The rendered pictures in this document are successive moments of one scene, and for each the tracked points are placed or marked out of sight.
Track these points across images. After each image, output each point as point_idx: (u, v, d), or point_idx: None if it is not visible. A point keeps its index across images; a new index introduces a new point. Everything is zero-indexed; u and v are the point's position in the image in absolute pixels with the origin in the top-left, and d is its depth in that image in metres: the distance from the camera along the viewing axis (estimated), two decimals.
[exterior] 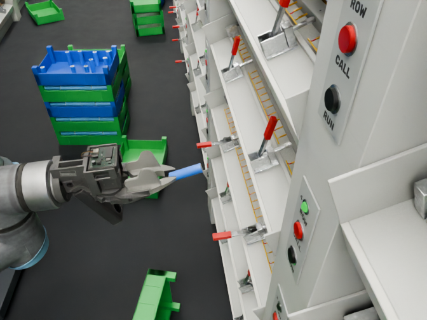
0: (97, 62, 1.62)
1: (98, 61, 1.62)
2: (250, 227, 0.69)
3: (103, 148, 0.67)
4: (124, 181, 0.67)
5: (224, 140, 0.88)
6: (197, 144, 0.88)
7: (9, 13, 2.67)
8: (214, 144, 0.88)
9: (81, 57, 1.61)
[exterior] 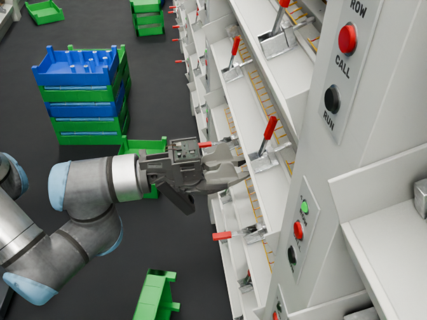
0: (97, 62, 1.62)
1: (98, 61, 1.62)
2: (250, 227, 0.69)
3: (184, 141, 0.71)
4: (204, 173, 0.70)
5: (224, 140, 0.88)
6: (197, 144, 0.88)
7: (9, 13, 2.67)
8: (214, 144, 0.88)
9: (81, 57, 1.61)
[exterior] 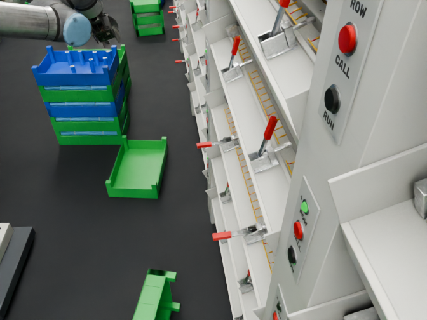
0: (97, 62, 1.62)
1: (98, 61, 1.62)
2: (250, 227, 0.69)
3: (111, 33, 1.32)
4: None
5: (224, 140, 0.88)
6: (197, 144, 0.88)
7: None
8: (214, 144, 0.88)
9: (81, 57, 1.61)
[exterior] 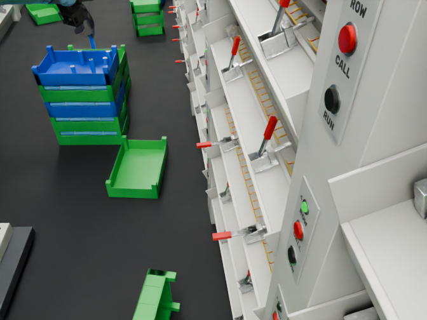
0: (93, 45, 1.56)
1: (94, 44, 1.57)
2: (250, 227, 0.69)
3: (73, 21, 1.41)
4: None
5: (224, 140, 0.88)
6: (197, 144, 0.88)
7: (9, 13, 2.67)
8: (214, 144, 0.88)
9: (81, 57, 1.61)
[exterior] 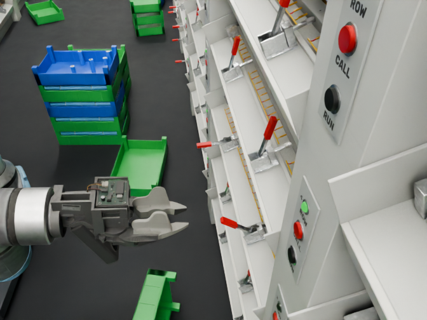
0: None
1: None
2: (255, 226, 0.69)
3: (112, 181, 0.60)
4: (132, 221, 0.59)
5: (224, 140, 0.88)
6: (197, 144, 0.88)
7: (9, 13, 2.67)
8: (214, 144, 0.88)
9: (81, 57, 1.61)
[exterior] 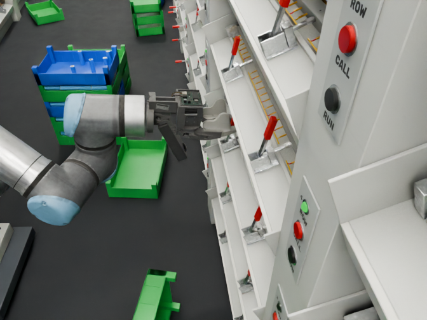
0: None
1: None
2: None
3: (189, 92, 0.81)
4: (203, 121, 0.81)
5: (231, 141, 0.89)
6: None
7: (9, 13, 2.67)
8: None
9: (81, 57, 1.61)
